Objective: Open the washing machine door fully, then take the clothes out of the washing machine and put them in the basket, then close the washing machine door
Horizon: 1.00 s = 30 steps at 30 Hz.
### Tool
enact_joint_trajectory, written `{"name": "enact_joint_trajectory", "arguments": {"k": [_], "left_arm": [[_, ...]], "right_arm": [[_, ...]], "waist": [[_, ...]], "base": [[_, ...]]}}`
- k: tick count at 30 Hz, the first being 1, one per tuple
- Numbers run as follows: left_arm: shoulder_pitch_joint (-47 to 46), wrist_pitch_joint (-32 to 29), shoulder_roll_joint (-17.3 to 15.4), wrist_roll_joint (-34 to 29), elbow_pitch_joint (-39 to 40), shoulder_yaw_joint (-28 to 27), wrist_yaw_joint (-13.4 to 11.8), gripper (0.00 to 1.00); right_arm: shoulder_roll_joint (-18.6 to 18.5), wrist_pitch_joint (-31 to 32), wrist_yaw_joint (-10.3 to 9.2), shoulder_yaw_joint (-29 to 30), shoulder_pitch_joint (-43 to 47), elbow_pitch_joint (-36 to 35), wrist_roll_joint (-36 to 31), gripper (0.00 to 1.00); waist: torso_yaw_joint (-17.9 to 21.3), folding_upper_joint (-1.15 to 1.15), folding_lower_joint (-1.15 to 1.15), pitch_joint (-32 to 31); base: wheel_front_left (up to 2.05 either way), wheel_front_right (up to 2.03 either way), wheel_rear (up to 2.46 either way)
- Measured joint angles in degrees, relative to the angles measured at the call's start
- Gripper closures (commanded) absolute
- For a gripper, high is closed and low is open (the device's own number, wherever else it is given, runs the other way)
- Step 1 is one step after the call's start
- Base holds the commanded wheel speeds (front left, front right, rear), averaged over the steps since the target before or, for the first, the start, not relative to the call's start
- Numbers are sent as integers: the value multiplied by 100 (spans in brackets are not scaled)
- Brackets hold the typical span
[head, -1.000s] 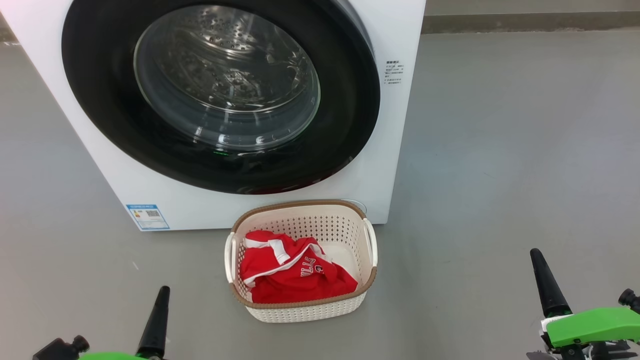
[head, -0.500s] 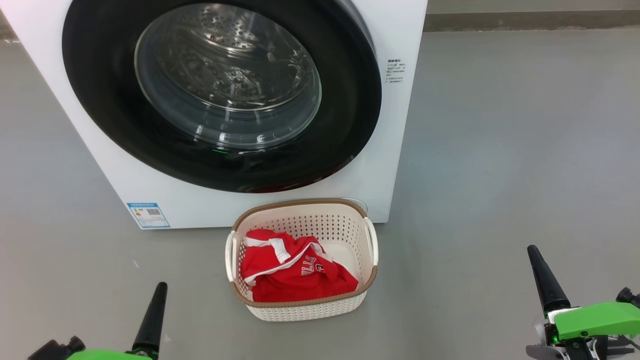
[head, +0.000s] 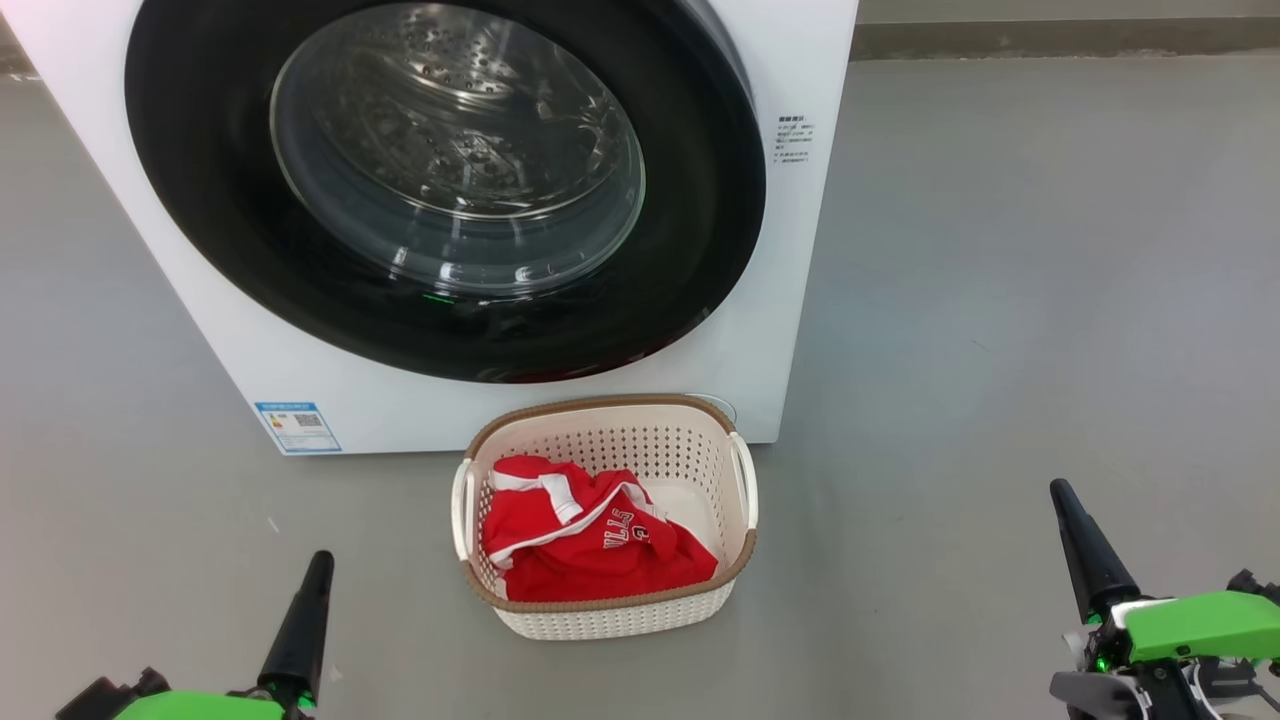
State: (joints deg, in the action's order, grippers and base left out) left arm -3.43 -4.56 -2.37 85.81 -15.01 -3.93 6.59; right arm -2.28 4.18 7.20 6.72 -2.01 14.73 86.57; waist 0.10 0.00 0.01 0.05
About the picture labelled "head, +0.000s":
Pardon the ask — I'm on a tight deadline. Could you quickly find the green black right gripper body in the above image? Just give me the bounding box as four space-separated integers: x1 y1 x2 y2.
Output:
1050 567 1280 720

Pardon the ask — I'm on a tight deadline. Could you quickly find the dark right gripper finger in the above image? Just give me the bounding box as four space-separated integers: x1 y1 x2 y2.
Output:
1049 478 1142 624

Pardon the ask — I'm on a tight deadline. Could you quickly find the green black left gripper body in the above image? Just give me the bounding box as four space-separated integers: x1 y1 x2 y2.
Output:
55 667 317 720

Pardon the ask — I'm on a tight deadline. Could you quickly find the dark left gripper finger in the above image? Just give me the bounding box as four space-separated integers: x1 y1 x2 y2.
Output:
257 550 337 707

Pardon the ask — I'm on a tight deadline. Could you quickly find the red white sports jersey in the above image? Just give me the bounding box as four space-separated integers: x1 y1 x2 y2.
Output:
482 455 719 603

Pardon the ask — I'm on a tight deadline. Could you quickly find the black round glass washer door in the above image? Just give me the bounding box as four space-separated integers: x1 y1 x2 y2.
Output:
125 0 768 385

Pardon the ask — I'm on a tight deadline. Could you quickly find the cream perforated basket brown rim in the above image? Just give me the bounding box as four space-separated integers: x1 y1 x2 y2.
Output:
450 394 760 642

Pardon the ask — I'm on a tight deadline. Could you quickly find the white front-load washing machine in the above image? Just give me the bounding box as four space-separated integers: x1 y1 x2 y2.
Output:
28 0 859 457

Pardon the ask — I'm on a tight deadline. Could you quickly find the stainless steel washing machine drum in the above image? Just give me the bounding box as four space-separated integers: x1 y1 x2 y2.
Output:
272 3 646 293

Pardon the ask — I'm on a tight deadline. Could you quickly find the blue energy label sticker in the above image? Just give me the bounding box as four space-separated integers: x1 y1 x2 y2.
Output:
254 401 343 455

